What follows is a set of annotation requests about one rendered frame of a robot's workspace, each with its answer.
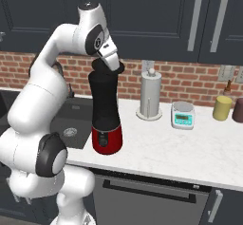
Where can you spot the dark lower cupboard door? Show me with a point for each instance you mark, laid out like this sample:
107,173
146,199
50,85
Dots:
229,210

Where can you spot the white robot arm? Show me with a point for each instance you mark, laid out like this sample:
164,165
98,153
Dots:
34,105

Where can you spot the dark tap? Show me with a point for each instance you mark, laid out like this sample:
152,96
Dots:
70,91

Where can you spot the black blender lid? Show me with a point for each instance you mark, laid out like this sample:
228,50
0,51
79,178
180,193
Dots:
98,66

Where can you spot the yellow canister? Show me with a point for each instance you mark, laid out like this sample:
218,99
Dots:
222,108

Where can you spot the black blender with red base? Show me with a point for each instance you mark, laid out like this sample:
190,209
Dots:
104,108

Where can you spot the dark sink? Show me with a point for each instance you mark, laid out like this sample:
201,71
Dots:
77,124

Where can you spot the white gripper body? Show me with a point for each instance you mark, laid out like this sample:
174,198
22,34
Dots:
111,61

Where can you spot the brown bottle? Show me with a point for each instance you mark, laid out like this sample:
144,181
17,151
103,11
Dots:
227,89

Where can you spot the dark brown canister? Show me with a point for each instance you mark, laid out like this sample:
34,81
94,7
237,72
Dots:
239,111

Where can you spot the white wall outlet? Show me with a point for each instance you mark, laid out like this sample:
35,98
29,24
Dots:
227,73
147,66
239,75

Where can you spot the grey dishwasher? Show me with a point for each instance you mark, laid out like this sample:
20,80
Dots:
148,203

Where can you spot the dark upper cupboard door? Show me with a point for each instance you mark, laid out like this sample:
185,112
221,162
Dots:
31,10
234,20
148,13

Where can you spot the white kitchen scale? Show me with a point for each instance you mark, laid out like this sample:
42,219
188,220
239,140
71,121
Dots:
183,116

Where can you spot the dark cupboard door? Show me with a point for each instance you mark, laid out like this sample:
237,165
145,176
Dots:
148,13
31,10
234,20
229,210

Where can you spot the paper towel roll on holder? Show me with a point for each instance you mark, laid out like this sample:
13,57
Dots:
151,92

